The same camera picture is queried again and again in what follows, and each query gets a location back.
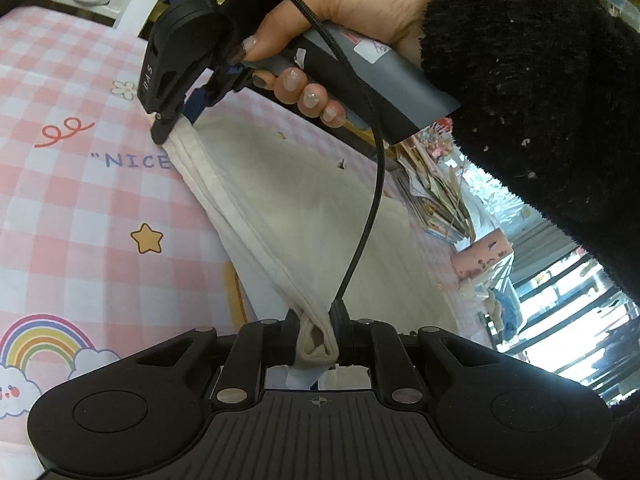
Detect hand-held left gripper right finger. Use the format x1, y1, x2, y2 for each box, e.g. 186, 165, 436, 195
330, 304, 506, 407

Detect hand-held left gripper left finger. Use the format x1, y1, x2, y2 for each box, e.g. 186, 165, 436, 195
125, 317, 300, 407

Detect stack of magazines and workbooks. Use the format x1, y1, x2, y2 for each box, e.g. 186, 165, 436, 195
395, 120, 481, 246

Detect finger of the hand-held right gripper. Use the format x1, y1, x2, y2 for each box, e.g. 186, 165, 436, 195
150, 110, 193, 143
187, 82, 236, 121

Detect pink cylinder container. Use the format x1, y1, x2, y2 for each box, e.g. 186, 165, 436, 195
450, 227, 516, 281

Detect pink checked cartoon desk mat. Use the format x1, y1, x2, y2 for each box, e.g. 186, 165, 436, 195
0, 5, 501, 461

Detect person's right hand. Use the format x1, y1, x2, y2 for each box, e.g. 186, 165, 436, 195
243, 0, 435, 128

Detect black cable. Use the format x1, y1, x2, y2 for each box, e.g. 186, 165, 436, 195
265, 0, 386, 311

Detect beige t-shirt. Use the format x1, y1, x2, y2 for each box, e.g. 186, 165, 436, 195
150, 110, 481, 396

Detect colourful candy ornament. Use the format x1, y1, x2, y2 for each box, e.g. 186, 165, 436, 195
420, 117, 453, 161

